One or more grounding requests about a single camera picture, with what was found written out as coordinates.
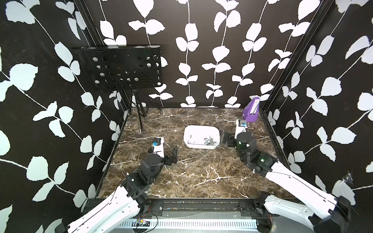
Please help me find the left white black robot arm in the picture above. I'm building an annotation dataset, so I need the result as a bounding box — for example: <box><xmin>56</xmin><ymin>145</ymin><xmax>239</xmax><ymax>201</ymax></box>
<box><xmin>54</xmin><ymin>146</ymin><xmax>178</xmax><ymax>233</ymax></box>

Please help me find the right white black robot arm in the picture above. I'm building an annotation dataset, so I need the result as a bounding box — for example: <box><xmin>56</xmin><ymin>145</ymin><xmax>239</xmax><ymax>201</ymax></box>
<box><xmin>223</xmin><ymin>132</ymin><xmax>352</xmax><ymax>233</ymax></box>

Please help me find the large knurled chrome socket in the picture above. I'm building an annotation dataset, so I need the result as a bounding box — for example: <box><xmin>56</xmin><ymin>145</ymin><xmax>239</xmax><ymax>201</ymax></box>
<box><xmin>204</xmin><ymin>137</ymin><xmax>218</xmax><ymax>146</ymax></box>

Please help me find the white plastic storage box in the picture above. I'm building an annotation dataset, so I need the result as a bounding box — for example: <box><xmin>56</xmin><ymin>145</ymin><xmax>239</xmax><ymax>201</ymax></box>
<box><xmin>183</xmin><ymin>125</ymin><xmax>220</xmax><ymax>150</ymax></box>

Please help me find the purple box with white card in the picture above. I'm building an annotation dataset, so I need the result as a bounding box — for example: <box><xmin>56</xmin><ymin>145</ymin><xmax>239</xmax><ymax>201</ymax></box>
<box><xmin>243</xmin><ymin>97</ymin><xmax>260</xmax><ymax>122</ymax></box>

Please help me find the small green circuit board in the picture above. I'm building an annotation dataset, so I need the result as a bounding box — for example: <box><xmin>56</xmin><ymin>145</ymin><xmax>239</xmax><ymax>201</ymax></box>
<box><xmin>133</xmin><ymin>219</ymin><xmax>151</xmax><ymax>228</ymax></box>

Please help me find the black perforated music stand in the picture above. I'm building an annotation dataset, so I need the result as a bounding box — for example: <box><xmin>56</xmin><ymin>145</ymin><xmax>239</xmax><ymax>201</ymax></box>
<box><xmin>73</xmin><ymin>45</ymin><xmax>164</xmax><ymax>119</ymax></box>

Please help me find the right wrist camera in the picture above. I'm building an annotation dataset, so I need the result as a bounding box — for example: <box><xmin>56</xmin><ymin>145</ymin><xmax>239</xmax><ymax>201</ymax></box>
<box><xmin>235</xmin><ymin>119</ymin><xmax>248</xmax><ymax>139</ymax></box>

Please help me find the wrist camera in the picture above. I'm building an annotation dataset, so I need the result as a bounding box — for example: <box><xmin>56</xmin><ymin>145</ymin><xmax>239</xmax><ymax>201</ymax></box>
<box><xmin>152</xmin><ymin>137</ymin><xmax>165</xmax><ymax>158</ymax></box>
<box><xmin>235</xmin><ymin>119</ymin><xmax>248</xmax><ymax>139</ymax></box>

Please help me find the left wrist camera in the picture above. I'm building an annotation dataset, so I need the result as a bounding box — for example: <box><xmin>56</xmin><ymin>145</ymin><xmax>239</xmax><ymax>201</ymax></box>
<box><xmin>152</xmin><ymin>137</ymin><xmax>165</xmax><ymax>158</ymax></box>

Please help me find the black mounting rail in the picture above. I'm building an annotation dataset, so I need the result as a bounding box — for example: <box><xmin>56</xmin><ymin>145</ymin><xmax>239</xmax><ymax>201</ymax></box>
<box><xmin>138</xmin><ymin>198</ymin><xmax>279</xmax><ymax>219</ymax></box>

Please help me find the white perforated cable duct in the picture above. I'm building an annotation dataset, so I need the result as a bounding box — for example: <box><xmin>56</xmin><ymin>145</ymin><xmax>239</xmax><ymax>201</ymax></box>
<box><xmin>116</xmin><ymin>218</ymin><xmax>258</xmax><ymax>231</ymax></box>

